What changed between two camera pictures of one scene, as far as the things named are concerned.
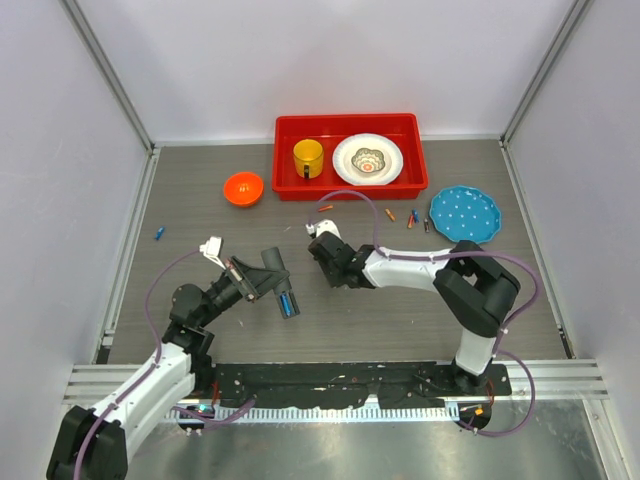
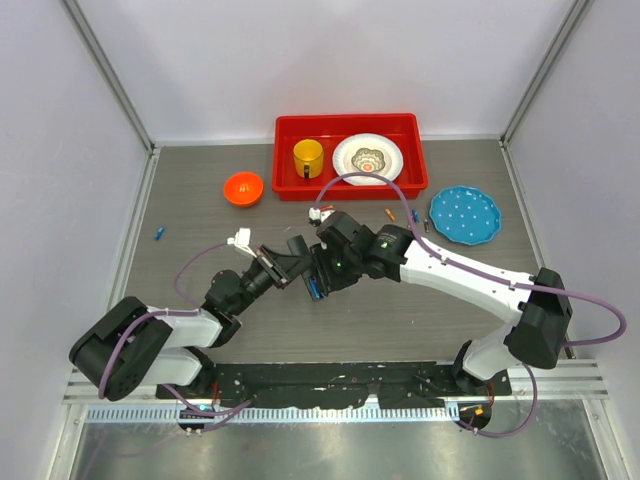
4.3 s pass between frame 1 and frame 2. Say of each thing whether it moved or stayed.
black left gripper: moved
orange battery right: stayed
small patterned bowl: stayed
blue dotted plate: stayed
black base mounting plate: stayed
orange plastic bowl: stayed
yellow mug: stayed
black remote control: moved
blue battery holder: moved
